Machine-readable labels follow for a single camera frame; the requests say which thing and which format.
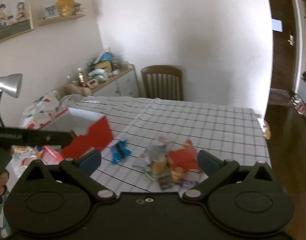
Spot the red white cardboard box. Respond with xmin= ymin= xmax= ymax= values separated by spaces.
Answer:
xmin=40 ymin=107 xmax=113 ymax=161

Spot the brown wooden chair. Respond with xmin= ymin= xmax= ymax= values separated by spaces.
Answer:
xmin=141 ymin=65 xmax=184 ymax=101

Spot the black white checked tablecloth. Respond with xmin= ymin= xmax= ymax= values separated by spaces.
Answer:
xmin=62 ymin=95 xmax=270 ymax=193

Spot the dark brown door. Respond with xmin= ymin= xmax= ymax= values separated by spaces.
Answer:
xmin=269 ymin=0 xmax=296 ymax=90

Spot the brown paper bag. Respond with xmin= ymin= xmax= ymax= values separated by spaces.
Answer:
xmin=57 ymin=84 xmax=92 ymax=97

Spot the orange chips snack bag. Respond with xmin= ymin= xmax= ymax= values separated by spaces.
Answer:
xmin=144 ymin=157 xmax=174 ymax=190

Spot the pink white timer clock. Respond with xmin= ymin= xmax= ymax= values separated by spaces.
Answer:
xmin=87 ymin=79 xmax=99 ymax=89

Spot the wooden wall shelf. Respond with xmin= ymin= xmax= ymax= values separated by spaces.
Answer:
xmin=38 ymin=14 xmax=85 ymax=26

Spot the silver desk lamp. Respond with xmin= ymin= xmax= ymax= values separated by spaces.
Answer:
xmin=0 ymin=73 xmax=23 ymax=127

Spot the colourful dotted plastic bag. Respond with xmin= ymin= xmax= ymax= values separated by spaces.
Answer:
xmin=19 ymin=90 xmax=66 ymax=129

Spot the yellow blue toy box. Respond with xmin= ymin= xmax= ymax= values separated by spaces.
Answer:
xmin=94 ymin=53 xmax=113 ymax=73

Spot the blue snack wrapper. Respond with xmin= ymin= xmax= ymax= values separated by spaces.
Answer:
xmin=111 ymin=140 xmax=131 ymax=164

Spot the red snack bag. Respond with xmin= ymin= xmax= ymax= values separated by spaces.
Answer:
xmin=167 ymin=139 xmax=200 ymax=182

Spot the framed cartoon poster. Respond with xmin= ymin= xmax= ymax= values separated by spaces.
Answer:
xmin=0 ymin=0 xmax=34 ymax=43

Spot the orange drink bottle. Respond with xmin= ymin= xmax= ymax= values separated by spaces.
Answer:
xmin=77 ymin=68 xmax=87 ymax=87

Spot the white sideboard wooden top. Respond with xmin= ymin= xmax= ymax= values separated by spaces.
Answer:
xmin=91 ymin=64 xmax=140 ymax=98

